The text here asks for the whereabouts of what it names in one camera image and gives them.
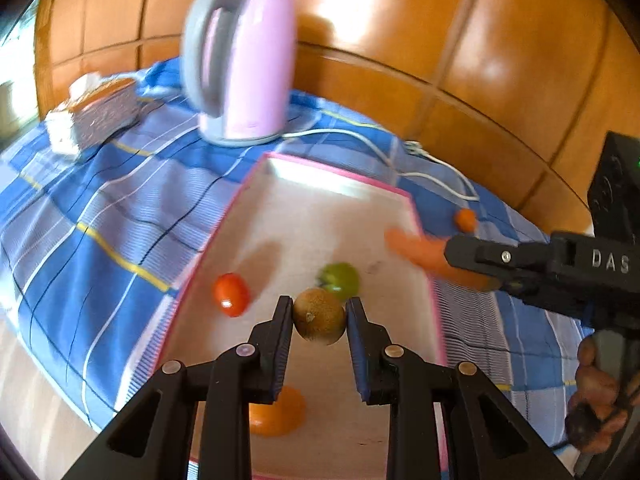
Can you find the brown kiwi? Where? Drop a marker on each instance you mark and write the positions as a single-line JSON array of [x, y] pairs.
[[319, 316]]

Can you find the small orange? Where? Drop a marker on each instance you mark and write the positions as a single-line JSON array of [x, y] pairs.
[[466, 220]]

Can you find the orange carrot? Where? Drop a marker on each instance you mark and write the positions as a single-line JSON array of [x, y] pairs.
[[420, 252]]

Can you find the silver glitter tissue box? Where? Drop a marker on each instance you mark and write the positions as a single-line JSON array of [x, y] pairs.
[[100, 115]]

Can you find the pink electric kettle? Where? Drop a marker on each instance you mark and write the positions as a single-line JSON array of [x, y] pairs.
[[250, 60]]

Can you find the person's right hand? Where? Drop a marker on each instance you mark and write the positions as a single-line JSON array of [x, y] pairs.
[[587, 400]]

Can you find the red tomato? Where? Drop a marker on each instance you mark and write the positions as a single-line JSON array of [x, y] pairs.
[[231, 295]]

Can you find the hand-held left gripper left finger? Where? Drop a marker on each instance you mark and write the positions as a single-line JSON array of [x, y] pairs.
[[280, 360]]

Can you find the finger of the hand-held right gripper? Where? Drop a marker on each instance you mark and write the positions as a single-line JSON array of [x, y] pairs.
[[490, 257]]

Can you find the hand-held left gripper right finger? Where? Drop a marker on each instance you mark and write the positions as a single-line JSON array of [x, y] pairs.
[[357, 360]]

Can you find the pink shallow tray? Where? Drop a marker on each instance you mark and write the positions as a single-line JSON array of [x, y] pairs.
[[310, 220]]

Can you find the large orange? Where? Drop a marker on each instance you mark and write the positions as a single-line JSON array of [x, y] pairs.
[[285, 412]]

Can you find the blue plaid blanket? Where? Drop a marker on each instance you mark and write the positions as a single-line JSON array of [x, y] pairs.
[[100, 185]]

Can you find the green tomato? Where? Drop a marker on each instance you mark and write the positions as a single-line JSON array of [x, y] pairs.
[[342, 277]]

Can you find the wooden panelled wardrobe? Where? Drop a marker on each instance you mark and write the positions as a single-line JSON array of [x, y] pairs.
[[425, 25]]

